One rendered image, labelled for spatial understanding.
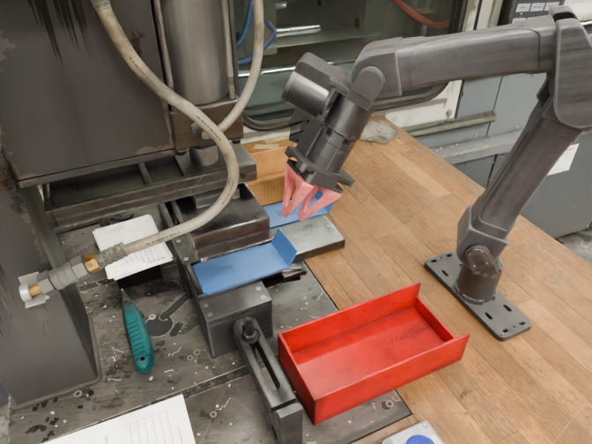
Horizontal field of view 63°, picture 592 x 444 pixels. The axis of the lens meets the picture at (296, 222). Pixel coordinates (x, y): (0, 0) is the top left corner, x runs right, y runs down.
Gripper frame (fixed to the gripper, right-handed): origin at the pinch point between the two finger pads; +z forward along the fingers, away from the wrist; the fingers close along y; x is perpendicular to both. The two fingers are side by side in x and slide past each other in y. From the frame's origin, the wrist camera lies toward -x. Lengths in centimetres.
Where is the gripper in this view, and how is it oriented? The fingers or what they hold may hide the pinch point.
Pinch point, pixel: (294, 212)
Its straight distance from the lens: 76.1
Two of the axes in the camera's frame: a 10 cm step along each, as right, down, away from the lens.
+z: -4.6, 8.2, 3.4
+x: 4.0, 5.4, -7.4
